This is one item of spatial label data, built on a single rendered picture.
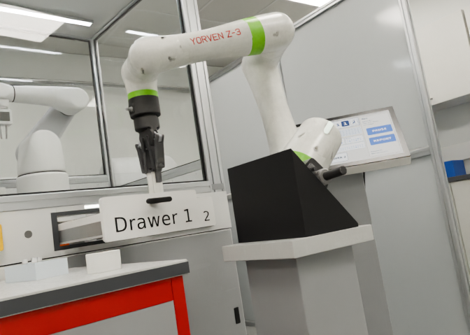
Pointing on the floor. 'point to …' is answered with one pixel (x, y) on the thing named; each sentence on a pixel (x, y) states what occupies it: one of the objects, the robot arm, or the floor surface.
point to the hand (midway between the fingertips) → (154, 184)
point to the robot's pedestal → (305, 283)
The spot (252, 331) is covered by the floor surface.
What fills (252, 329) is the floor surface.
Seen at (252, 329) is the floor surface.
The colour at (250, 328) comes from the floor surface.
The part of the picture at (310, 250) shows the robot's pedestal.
